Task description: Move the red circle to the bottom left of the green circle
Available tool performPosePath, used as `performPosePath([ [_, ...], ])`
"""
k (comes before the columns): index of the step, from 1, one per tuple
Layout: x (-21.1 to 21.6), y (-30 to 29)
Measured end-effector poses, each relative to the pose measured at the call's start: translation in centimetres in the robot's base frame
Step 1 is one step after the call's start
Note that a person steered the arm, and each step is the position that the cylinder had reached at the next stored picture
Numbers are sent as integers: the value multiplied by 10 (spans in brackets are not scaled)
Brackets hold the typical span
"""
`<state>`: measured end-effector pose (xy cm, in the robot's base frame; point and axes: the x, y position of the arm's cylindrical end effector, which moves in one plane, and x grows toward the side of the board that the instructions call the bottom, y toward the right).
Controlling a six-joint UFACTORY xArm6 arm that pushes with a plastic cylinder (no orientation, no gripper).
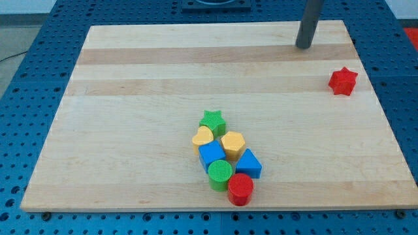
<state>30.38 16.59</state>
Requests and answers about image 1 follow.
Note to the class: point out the red cylinder block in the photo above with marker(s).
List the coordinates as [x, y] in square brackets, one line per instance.
[240, 189]

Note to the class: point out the green star block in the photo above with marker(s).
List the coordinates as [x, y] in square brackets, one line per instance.
[214, 121]

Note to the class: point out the yellow heart block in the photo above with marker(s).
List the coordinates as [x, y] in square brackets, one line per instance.
[203, 136]

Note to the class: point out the blue cube block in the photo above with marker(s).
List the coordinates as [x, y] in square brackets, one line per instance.
[210, 152]

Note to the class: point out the yellow hexagon block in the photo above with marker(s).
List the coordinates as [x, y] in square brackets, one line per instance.
[234, 145]

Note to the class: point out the green cylinder block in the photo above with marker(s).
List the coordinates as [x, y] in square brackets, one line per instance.
[219, 173]

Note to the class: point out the blue triangle block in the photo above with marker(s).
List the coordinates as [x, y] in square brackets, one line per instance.
[249, 164]

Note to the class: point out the light wooden board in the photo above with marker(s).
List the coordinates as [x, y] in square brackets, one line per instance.
[121, 137]

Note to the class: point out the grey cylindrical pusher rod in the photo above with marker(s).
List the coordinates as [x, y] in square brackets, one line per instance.
[308, 23]

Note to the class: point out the red star block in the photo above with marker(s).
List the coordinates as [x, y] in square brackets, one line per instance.
[342, 82]

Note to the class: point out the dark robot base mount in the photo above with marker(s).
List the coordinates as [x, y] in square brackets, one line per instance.
[215, 5]

